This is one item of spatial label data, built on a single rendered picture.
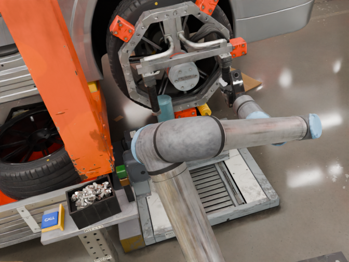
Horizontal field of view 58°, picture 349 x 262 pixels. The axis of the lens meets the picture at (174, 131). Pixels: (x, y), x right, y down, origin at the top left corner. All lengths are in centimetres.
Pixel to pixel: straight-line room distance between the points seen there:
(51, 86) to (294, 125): 88
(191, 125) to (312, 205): 134
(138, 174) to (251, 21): 107
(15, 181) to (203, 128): 129
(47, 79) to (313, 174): 164
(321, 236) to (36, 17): 166
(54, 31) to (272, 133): 79
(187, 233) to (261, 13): 136
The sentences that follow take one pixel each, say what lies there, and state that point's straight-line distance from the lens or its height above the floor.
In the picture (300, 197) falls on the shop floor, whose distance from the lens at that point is 204.
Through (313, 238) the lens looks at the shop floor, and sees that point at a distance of 189.
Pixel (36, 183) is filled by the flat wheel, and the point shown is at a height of 42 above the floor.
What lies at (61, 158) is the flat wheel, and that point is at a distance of 178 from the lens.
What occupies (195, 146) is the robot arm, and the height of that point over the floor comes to 105.
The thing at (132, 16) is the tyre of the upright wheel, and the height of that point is 110.
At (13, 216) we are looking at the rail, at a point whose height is 33.
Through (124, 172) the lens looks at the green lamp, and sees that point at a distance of 133.
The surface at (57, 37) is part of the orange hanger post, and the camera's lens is 119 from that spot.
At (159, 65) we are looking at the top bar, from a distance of 134.
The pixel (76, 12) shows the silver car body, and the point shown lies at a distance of 170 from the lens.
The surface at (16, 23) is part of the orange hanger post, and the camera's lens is 119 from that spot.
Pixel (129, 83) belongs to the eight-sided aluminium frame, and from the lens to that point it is 157.
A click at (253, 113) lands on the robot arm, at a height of 85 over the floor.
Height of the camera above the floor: 157
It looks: 39 degrees down
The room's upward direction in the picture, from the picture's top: 10 degrees counter-clockwise
